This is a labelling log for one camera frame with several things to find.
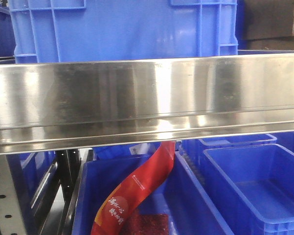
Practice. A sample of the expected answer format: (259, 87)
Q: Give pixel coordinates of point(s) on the blue bin behind right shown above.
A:
(194, 147)

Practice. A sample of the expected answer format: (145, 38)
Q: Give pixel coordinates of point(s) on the blue bin with red bag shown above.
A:
(181, 197)

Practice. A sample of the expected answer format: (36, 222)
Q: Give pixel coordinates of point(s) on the empty blue bin right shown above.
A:
(252, 187)

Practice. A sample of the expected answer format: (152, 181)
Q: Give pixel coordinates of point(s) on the red printed paper bag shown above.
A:
(133, 190)

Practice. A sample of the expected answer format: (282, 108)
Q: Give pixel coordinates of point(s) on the large light blue crate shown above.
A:
(105, 30)

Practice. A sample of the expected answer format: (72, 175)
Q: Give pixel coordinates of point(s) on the brown cardboard box upper right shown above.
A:
(266, 24)

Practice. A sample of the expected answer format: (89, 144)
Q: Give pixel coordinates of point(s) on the perforated metal shelf upright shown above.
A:
(11, 215)

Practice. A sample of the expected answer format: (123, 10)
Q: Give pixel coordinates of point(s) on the stainless steel shelf rail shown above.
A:
(69, 105)

